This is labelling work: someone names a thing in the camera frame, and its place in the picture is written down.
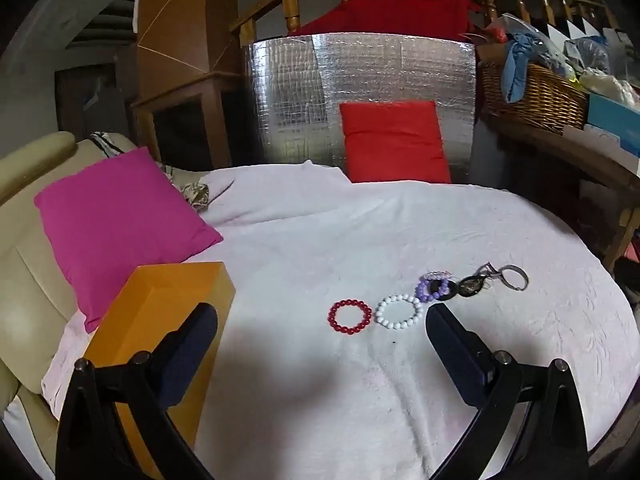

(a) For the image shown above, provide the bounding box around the wooden cabinet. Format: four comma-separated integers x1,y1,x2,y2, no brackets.
131,0,241,171

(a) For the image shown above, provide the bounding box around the blue cloth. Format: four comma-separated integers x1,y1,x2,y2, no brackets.
502,35,543,104

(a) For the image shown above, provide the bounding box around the silver foil insulation panel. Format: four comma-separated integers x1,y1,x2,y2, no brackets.
244,32,477,184

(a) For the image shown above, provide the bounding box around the clear plastic bag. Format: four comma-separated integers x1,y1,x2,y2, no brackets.
565,35,613,76

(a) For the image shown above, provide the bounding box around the purple bead bracelet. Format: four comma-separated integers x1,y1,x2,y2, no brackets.
416,279,450,303

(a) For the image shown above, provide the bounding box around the small red pillow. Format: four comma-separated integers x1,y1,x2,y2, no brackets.
339,101,452,184

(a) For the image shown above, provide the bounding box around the cream leather sofa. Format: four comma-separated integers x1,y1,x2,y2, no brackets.
0,131,151,480

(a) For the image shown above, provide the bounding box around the wooden stair railing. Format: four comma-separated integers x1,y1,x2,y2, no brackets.
230,0,616,46

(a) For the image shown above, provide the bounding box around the orange cardboard box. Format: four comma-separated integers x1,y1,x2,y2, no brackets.
57,261,236,480

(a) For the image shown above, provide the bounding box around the black oval ring charm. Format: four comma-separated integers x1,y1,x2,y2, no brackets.
457,275,485,299

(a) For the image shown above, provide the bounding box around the pale pink blanket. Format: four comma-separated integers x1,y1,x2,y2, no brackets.
41,160,636,480

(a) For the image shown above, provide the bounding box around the wicker basket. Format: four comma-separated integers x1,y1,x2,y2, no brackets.
479,60,590,134

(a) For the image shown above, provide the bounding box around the white bead bracelet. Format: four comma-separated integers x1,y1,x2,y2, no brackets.
375,294,423,331

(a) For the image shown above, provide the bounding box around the red bead bracelet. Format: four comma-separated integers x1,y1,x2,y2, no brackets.
327,298,373,334

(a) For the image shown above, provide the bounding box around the light blue box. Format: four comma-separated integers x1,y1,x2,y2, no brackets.
586,94,640,156

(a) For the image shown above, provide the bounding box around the wooden shelf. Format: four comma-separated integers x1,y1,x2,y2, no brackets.
480,110,640,271

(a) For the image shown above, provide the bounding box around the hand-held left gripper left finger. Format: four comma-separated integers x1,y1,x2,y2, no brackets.
55,302,219,480

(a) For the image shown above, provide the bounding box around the silver wristwatch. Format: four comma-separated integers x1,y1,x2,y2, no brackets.
477,261,501,291

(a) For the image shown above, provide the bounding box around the silver metal bangle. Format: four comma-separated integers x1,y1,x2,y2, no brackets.
497,264,529,292

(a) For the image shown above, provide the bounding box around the white towel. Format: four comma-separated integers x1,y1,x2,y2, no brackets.
0,395,56,480

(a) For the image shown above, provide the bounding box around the pink pillow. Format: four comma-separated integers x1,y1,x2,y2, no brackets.
34,146,224,333

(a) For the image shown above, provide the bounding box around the patterned crumpled cloth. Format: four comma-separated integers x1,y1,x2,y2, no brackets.
180,182,213,211

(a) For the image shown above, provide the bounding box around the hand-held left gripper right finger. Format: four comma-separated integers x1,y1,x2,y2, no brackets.
425,302,591,480

